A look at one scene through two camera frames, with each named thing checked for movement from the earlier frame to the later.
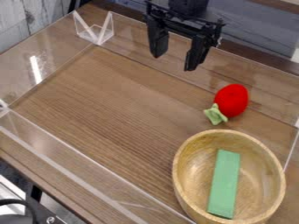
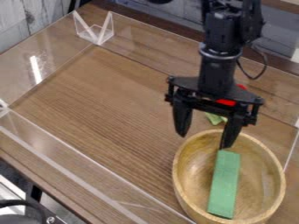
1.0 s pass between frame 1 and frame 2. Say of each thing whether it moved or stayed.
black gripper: moved
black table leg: stayed
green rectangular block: stayed
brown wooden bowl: stayed
